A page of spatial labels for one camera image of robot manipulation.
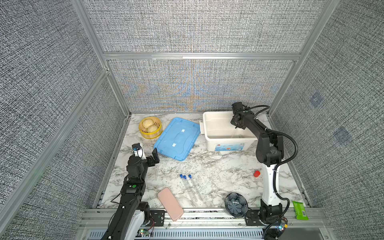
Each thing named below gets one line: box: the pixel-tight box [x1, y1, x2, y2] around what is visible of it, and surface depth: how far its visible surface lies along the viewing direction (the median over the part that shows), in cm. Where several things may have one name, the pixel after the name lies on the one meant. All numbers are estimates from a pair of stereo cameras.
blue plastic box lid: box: [153, 117, 201, 161], surface depth 106 cm
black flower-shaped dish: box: [224, 192, 249, 218], surface depth 77 cm
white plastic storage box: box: [199, 111, 258, 152], surface depth 97 cm
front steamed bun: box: [147, 125, 159, 133], surface depth 105 cm
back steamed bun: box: [142, 118, 154, 129], surface depth 108 cm
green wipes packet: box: [292, 200, 309, 221], surface depth 76 cm
